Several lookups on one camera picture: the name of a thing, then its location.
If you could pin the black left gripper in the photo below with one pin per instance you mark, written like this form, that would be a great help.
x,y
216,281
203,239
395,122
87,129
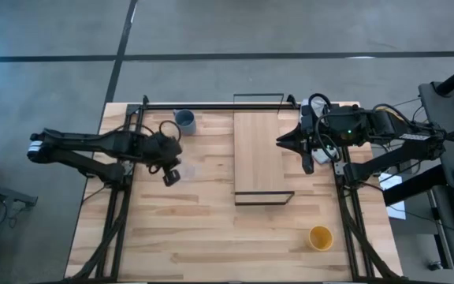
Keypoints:
x,y
160,149

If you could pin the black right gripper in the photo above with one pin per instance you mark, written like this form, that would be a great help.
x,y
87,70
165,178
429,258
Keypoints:
x,y
315,130

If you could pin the clear glass mug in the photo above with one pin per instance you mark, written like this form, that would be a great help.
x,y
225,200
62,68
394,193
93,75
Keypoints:
x,y
190,171

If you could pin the grey ribbed mug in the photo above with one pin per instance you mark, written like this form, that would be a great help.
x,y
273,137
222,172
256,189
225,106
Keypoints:
x,y
187,126

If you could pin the yellow ribbed cup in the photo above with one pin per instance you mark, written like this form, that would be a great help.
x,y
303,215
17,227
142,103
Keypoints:
x,y
321,238

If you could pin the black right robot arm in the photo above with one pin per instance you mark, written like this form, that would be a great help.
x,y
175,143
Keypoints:
x,y
392,159

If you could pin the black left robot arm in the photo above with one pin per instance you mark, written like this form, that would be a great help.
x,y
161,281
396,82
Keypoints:
x,y
93,144

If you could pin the white paper sheet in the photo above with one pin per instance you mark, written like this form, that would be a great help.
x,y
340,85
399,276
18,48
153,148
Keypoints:
x,y
396,209

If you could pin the black slanted beam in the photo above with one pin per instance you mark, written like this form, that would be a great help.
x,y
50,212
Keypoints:
x,y
412,187

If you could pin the black caster wheel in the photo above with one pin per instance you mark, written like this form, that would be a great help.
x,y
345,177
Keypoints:
x,y
435,265

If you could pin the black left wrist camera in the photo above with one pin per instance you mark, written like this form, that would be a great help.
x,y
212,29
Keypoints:
x,y
171,177

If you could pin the wooden shelf black metal frame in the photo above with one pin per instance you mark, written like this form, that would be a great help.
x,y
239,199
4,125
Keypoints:
x,y
258,158

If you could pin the black table rig frame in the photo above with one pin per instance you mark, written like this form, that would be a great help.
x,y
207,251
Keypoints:
x,y
211,106

